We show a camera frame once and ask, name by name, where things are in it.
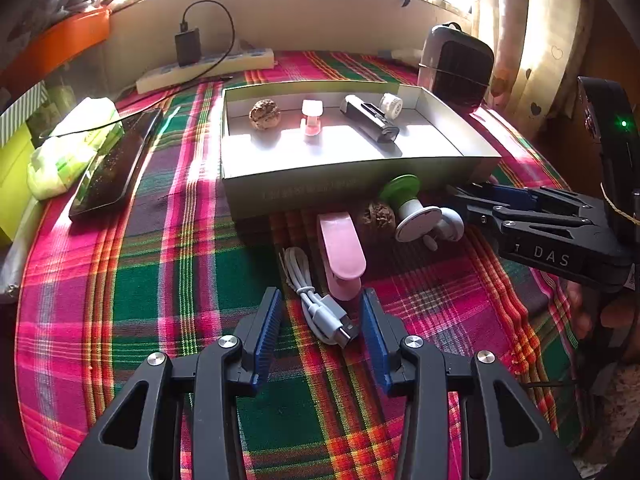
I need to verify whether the brown carved walnut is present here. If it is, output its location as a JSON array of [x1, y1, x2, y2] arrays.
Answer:
[[248, 99, 281, 131]]

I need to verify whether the heart pattern curtain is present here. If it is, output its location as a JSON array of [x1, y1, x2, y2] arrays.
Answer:
[[473, 0, 593, 139]]

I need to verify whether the green white tissue pack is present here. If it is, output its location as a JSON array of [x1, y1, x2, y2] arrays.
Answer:
[[26, 98, 122, 200]]

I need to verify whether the white usb cable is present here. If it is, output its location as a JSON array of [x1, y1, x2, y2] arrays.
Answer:
[[278, 245, 362, 349]]

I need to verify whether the green white suction holder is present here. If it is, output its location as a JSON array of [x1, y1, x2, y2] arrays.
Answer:
[[378, 174, 442, 243]]

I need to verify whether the white round earbud gadget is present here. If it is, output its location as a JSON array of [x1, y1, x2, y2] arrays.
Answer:
[[423, 207, 464, 252]]

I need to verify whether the small grey black heater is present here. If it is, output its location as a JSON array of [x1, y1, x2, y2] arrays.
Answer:
[[418, 22, 495, 114]]

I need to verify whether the white round cap jar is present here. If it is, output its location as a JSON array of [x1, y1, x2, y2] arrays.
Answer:
[[380, 92, 404, 120]]

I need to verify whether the white shallow cardboard box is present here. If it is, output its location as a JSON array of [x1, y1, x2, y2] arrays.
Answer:
[[215, 80, 501, 220]]

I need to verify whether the black charger cable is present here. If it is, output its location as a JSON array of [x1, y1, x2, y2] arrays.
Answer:
[[38, 0, 237, 140]]

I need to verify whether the black smartphone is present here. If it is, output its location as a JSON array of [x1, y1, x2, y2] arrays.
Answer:
[[68, 107, 164, 223]]

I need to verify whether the pink clip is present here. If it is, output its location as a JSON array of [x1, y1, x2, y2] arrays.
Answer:
[[317, 212, 367, 301], [300, 99, 323, 136]]

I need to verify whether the black charger adapter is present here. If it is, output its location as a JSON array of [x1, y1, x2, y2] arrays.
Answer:
[[175, 21, 202, 67]]

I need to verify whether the pink green plaid cloth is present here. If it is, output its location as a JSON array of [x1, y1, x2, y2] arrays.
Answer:
[[14, 84, 587, 479]]

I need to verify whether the striped white box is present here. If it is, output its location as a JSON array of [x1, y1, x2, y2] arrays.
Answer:
[[0, 81, 48, 148]]

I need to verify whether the orange plastic tray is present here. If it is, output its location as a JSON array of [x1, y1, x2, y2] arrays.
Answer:
[[1, 6, 111, 96]]

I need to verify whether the grey black lighter gadget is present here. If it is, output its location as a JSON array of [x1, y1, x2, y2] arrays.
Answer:
[[340, 94, 399, 143]]

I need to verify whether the person's right hand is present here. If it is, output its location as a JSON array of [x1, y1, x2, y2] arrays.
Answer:
[[566, 282, 634, 339]]

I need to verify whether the yellow green box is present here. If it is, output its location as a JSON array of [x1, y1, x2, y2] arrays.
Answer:
[[0, 122, 35, 247]]

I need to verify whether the white power strip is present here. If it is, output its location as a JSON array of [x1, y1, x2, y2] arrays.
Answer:
[[136, 49, 274, 94]]

